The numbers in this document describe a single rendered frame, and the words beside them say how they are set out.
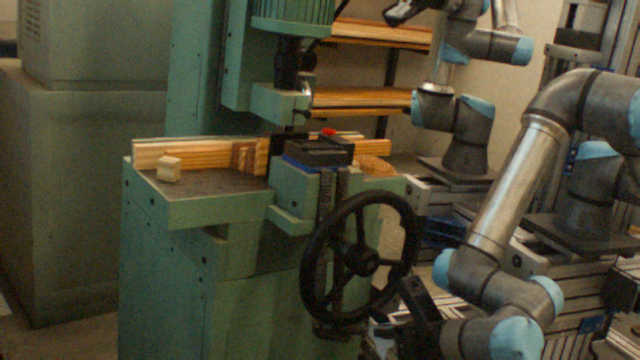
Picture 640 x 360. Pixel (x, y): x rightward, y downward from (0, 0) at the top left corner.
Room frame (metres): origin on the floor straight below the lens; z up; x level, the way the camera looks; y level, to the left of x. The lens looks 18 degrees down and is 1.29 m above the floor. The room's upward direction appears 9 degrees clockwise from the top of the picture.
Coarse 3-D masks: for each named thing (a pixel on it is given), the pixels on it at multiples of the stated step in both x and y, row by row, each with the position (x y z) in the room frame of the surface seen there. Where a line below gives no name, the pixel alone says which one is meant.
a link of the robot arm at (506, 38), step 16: (496, 0) 1.64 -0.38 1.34; (512, 0) 1.62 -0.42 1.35; (496, 16) 1.56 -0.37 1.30; (512, 16) 1.54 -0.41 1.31; (496, 32) 1.45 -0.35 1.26; (512, 32) 1.46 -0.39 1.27; (496, 48) 1.43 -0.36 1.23; (512, 48) 1.43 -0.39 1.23; (528, 48) 1.43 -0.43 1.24; (512, 64) 1.45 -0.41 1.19; (528, 64) 1.44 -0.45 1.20
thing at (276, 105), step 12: (252, 84) 1.33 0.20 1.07; (264, 84) 1.33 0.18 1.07; (252, 96) 1.33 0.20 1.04; (264, 96) 1.29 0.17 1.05; (276, 96) 1.25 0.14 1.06; (288, 96) 1.24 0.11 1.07; (300, 96) 1.26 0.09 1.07; (252, 108) 1.32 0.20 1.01; (264, 108) 1.28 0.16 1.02; (276, 108) 1.25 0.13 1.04; (288, 108) 1.24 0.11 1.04; (300, 108) 1.26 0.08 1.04; (276, 120) 1.24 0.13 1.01; (288, 120) 1.25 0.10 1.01; (300, 120) 1.27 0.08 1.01
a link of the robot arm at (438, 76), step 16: (432, 32) 1.83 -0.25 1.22; (432, 48) 1.81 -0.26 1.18; (432, 64) 1.80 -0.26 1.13; (448, 64) 1.79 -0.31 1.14; (432, 80) 1.79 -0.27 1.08; (448, 80) 1.80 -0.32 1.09; (416, 96) 1.80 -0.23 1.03; (432, 96) 1.78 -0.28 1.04; (448, 96) 1.79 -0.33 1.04; (416, 112) 1.78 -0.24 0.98; (432, 112) 1.78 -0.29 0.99; (448, 112) 1.77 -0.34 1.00; (432, 128) 1.80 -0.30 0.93; (448, 128) 1.78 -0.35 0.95
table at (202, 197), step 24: (216, 168) 1.18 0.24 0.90; (144, 192) 1.05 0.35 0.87; (168, 192) 1.00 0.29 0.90; (192, 192) 1.02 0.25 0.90; (216, 192) 1.04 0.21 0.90; (240, 192) 1.06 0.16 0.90; (264, 192) 1.09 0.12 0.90; (168, 216) 0.96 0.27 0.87; (192, 216) 0.99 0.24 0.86; (216, 216) 1.02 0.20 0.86; (240, 216) 1.05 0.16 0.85; (264, 216) 1.09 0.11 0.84; (288, 216) 1.05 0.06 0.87
